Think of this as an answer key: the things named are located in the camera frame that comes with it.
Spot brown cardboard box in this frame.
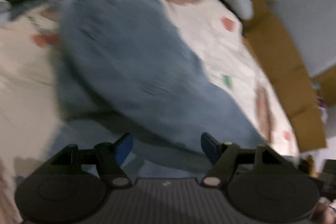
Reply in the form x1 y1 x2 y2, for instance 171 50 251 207
243 0 326 152

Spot cream bear print bedsheet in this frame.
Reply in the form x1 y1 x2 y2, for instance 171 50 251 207
0 0 300 224

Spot blue denim pants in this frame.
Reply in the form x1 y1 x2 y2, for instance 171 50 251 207
47 0 263 177

